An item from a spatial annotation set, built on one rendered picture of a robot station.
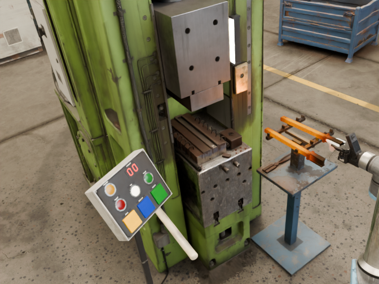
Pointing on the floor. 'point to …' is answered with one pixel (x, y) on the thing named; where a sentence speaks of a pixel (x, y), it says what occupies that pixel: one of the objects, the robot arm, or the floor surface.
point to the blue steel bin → (330, 23)
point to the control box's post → (142, 257)
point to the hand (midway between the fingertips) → (329, 138)
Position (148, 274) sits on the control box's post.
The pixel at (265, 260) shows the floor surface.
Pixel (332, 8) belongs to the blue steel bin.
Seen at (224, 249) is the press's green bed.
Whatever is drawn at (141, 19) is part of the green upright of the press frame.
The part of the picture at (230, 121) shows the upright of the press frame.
